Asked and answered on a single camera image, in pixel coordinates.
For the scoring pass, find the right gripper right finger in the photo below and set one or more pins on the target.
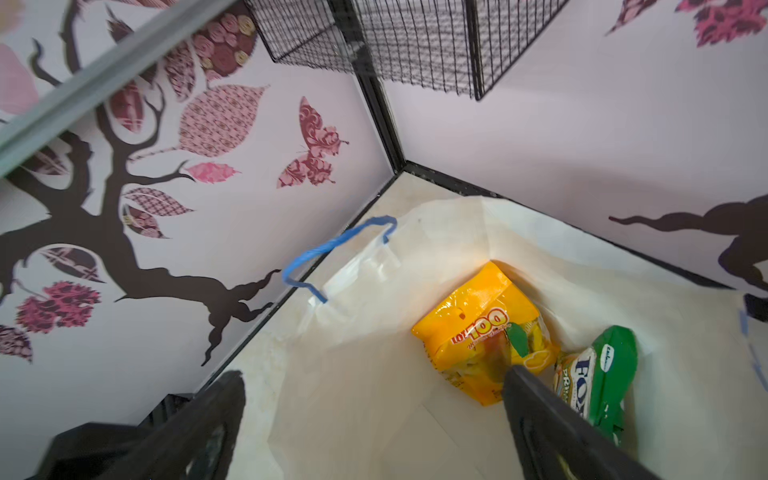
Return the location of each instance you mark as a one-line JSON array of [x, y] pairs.
[[553, 441]]

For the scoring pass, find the blue checkered paper bag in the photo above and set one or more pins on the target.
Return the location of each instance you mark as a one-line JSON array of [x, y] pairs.
[[396, 370]]

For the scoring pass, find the black wire basket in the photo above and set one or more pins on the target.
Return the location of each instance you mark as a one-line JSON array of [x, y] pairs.
[[464, 47]]

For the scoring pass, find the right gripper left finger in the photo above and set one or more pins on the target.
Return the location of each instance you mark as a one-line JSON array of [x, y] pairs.
[[197, 442]]

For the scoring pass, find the left aluminium rail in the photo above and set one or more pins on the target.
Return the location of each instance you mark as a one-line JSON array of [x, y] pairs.
[[92, 85]]

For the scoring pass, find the green snack packet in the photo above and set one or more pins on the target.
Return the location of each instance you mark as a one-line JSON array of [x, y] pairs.
[[595, 381]]

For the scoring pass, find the yellow candy bag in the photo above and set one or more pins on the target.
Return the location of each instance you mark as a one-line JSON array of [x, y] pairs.
[[481, 330]]

